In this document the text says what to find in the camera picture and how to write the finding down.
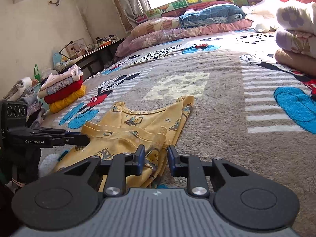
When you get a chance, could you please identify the purple folded blanket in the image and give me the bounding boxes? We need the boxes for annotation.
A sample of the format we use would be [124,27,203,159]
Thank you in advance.
[275,27,316,60]

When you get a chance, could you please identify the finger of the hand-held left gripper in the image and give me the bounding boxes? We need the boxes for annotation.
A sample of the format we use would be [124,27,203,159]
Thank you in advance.
[53,134,90,147]
[32,127,83,137]

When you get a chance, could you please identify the dark desk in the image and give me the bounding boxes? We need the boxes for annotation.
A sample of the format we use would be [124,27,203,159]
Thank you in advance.
[59,38,126,77]

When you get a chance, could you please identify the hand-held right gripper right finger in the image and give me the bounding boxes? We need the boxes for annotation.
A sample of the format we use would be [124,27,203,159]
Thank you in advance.
[167,145,250,198]

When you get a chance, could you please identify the framed picture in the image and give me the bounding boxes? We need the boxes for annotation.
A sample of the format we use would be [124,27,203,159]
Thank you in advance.
[70,38,86,56]

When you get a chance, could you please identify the green bag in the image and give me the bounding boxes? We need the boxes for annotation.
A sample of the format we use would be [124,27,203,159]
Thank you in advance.
[33,64,41,83]

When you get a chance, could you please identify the blue grey printed folded garment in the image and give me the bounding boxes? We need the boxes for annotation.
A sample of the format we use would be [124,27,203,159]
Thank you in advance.
[38,75,83,99]

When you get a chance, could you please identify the white quilt with pink flower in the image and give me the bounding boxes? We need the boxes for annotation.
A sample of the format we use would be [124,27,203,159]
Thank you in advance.
[241,0,280,32]

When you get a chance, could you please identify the cartoon printed blanket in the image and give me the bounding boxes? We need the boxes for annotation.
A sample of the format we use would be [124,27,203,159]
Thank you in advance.
[41,28,316,195]

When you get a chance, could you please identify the yellow folded garment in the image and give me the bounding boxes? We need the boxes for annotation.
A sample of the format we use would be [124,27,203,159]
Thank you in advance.
[49,85,87,114]

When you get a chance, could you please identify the red striped quilt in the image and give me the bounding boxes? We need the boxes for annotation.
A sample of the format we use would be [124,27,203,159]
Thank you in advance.
[184,1,237,13]

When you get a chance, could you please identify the small items on desk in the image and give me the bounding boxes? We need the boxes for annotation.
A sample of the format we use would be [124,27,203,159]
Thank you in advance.
[95,35,116,47]

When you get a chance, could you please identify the colourful alphabet play mat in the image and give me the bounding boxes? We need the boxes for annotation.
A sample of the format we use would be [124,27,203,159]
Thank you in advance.
[134,0,274,25]

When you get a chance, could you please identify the wooden window frame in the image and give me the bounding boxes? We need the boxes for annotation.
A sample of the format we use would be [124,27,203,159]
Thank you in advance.
[105,0,134,32]

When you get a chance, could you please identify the pile of grey clothes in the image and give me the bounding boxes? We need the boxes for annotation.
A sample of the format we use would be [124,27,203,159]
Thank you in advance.
[1,76,46,126]

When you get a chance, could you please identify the yellow printed shirt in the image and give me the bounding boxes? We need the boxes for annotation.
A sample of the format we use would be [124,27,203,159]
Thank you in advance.
[53,95,195,189]

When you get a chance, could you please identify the white floral folded quilt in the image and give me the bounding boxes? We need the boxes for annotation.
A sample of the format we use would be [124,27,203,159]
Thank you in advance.
[275,0,316,36]

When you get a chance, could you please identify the white pink folded garment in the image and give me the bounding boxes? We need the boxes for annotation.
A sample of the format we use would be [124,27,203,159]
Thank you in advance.
[39,64,82,89]

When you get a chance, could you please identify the light blue box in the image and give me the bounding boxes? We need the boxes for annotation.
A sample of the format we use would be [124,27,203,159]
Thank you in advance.
[53,51,65,66]

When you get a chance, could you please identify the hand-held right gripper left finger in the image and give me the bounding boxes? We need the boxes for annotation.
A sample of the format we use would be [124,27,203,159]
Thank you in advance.
[58,144,146,198]

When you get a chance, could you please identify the orange cartoon pillow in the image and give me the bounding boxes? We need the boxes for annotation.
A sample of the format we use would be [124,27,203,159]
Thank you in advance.
[130,17,183,39]

